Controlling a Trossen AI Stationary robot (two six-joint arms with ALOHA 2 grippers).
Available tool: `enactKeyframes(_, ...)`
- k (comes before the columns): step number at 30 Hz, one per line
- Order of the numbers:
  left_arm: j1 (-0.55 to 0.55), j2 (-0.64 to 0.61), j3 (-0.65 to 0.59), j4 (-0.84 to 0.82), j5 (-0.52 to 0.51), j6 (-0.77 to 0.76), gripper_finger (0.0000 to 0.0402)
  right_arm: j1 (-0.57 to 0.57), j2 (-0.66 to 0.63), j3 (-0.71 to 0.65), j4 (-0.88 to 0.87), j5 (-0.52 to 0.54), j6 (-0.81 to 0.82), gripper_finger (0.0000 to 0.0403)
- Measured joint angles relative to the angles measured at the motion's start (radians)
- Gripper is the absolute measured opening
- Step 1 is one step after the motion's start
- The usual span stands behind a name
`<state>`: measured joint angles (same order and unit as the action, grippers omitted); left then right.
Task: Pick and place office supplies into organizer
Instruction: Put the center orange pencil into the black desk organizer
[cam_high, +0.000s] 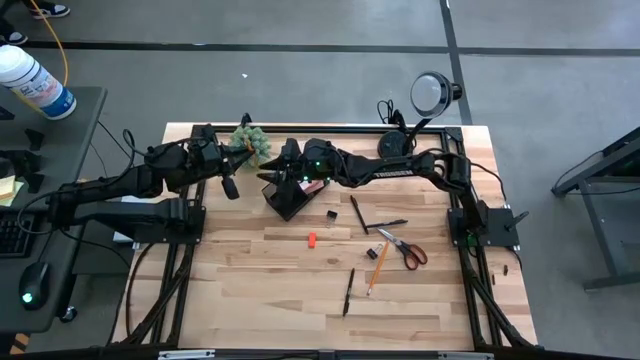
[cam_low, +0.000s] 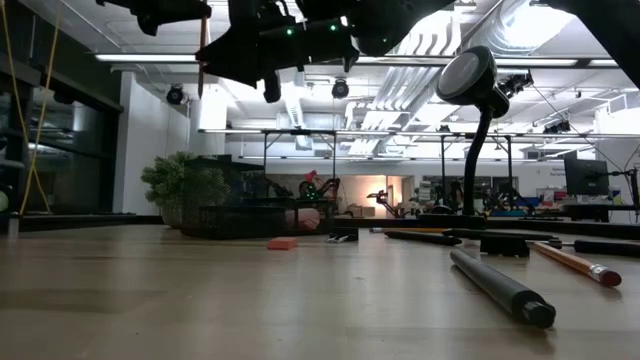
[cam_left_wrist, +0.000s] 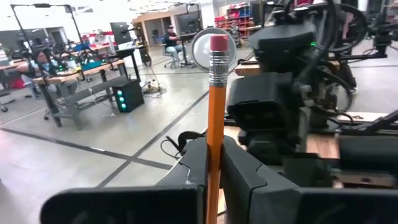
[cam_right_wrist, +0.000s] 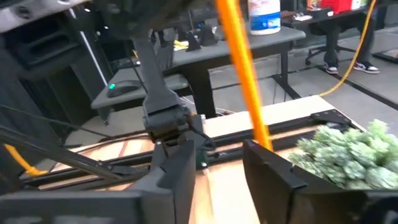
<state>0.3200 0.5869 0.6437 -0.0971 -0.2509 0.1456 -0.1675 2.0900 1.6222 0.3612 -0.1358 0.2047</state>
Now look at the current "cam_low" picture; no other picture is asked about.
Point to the long ceiling light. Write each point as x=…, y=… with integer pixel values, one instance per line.
x=535, y=62
x=150, y=58

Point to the pink sticky note pad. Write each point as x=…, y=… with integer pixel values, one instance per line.
x=305, y=218

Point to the red eraser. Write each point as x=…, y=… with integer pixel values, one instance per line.
x=282, y=244

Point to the black pen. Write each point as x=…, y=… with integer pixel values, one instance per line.
x=425, y=238
x=500, y=234
x=500, y=290

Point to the black metal table frame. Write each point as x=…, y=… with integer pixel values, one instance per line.
x=75, y=222

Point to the black mesh desk organizer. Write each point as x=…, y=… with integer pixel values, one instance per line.
x=225, y=220

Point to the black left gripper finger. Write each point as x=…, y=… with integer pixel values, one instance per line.
x=175, y=10

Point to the red background robot arm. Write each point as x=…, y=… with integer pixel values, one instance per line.
x=312, y=187

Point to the silver ceiling duct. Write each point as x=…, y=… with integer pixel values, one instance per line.
x=520, y=25

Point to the black ceiling camera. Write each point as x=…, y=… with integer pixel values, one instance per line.
x=557, y=127
x=515, y=82

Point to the white post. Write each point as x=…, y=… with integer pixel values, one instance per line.
x=13, y=225

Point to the black computer monitor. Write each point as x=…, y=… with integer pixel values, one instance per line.
x=585, y=177

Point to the black binder clip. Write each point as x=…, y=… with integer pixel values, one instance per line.
x=505, y=246
x=345, y=235

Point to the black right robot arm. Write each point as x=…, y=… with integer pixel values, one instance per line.
x=390, y=25

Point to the green potted succulent plant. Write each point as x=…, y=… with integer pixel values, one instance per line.
x=165, y=185

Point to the orange pencil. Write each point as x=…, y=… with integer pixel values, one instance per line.
x=400, y=230
x=570, y=261

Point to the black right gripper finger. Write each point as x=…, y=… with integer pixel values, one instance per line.
x=235, y=70
x=235, y=47

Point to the green ball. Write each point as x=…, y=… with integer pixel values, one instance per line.
x=3, y=201

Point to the black gooseneck desk lamp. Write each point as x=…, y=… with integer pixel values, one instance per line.
x=472, y=175

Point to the round black ceiling device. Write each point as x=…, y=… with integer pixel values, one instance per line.
x=340, y=89
x=175, y=95

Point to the black background desk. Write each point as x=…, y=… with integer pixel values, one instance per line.
x=595, y=210

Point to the cardboard box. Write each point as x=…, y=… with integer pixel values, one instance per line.
x=361, y=211

